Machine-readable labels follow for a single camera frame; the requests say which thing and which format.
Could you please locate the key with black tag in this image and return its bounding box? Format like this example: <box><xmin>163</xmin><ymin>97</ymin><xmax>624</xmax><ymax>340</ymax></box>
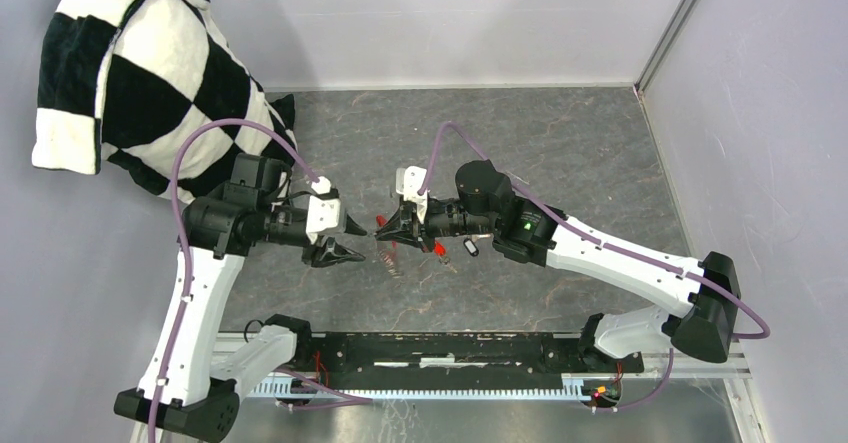
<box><xmin>462</xmin><ymin>233</ymin><xmax>493</xmax><ymax>257</ymax></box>

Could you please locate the aluminium frame rail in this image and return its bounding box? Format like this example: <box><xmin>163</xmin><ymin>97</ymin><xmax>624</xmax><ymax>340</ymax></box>
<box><xmin>129</xmin><ymin>331</ymin><xmax>770</xmax><ymax>443</ymax></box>

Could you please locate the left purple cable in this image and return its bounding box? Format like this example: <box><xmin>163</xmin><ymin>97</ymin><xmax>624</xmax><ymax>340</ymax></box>
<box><xmin>146</xmin><ymin>118</ymin><xmax>372</xmax><ymax>443</ymax></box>

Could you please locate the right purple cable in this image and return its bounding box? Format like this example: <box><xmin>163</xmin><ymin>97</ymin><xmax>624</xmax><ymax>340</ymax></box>
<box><xmin>417</xmin><ymin>121</ymin><xmax>772</xmax><ymax>414</ymax></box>

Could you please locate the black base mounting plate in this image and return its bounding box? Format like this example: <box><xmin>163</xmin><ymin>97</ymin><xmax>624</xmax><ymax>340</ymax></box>
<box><xmin>287</xmin><ymin>332</ymin><xmax>645</xmax><ymax>391</ymax></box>

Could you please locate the metal key organizer red handle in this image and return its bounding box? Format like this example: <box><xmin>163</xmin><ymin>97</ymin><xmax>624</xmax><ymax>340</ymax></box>
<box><xmin>376</xmin><ymin>240</ymin><xmax>403</xmax><ymax>278</ymax></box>

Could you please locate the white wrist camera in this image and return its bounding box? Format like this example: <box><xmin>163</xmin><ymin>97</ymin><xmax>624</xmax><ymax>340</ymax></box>
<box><xmin>305</xmin><ymin>176</ymin><xmax>346</xmax><ymax>244</ymax></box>
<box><xmin>395</xmin><ymin>166</ymin><xmax>427</xmax><ymax>204</ymax></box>

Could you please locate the black white checkered cloth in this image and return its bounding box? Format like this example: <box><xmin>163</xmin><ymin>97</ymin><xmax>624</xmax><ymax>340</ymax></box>
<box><xmin>31</xmin><ymin>0</ymin><xmax>296</xmax><ymax>203</ymax></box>

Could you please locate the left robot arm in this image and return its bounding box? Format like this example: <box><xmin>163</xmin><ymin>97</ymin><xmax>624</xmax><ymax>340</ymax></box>
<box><xmin>114</xmin><ymin>155</ymin><xmax>367</xmax><ymax>442</ymax></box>

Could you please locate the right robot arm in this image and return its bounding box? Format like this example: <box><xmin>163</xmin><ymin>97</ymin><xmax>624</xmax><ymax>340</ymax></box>
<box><xmin>376</xmin><ymin>160</ymin><xmax>741</xmax><ymax>371</ymax></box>

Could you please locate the purple cable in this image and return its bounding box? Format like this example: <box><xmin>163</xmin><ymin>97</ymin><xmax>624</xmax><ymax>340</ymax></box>
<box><xmin>417</xmin><ymin>121</ymin><xmax>772</xmax><ymax>414</ymax></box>
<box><xmin>146</xmin><ymin>118</ymin><xmax>372</xmax><ymax>443</ymax></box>

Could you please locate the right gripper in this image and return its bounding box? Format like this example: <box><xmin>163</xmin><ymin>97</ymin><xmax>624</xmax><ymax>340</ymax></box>
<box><xmin>375</xmin><ymin>199</ymin><xmax>497</xmax><ymax>254</ymax></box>

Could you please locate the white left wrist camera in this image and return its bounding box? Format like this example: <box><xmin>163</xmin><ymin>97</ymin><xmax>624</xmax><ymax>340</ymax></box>
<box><xmin>305</xmin><ymin>176</ymin><xmax>346</xmax><ymax>244</ymax></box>

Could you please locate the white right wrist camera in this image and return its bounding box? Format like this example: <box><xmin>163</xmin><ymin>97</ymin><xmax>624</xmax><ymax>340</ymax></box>
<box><xmin>395</xmin><ymin>166</ymin><xmax>427</xmax><ymax>204</ymax></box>

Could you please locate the white toothed cable duct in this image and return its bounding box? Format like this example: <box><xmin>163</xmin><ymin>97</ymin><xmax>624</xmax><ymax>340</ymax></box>
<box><xmin>248</xmin><ymin>374</ymin><xmax>590</xmax><ymax>403</ymax></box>

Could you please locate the key with red tag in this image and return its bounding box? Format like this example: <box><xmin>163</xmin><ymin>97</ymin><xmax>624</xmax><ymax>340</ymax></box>
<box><xmin>433</xmin><ymin>241</ymin><xmax>457</xmax><ymax>273</ymax></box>

